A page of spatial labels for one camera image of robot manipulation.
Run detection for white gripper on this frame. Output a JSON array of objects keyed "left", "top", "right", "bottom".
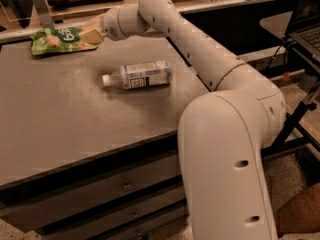
[{"left": 79, "top": 8, "right": 127, "bottom": 45}]

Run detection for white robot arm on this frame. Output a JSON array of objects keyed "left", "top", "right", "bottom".
[{"left": 92, "top": 0, "right": 286, "bottom": 240}]

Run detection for green rice chip bag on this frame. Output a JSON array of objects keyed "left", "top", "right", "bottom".
[{"left": 31, "top": 27, "right": 97, "bottom": 56}]

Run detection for clear plastic water bottle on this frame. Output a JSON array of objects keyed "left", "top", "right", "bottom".
[{"left": 102, "top": 61, "right": 172, "bottom": 90}]

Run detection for grey drawer cabinet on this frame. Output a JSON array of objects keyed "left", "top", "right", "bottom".
[{"left": 0, "top": 37, "right": 205, "bottom": 240}]

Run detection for black laptop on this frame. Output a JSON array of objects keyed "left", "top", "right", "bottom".
[{"left": 285, "top": 0, "right": 320, "bottom": 62}]

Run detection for person's bare leg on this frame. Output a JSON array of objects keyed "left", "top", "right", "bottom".
[{"left": 274, "top": 183, "right": 320, "bottom": 234}]

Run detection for black table leg frame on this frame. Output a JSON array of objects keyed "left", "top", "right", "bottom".
[{"left": 259, "top": 80, "right": 320, "bottom": 158}]

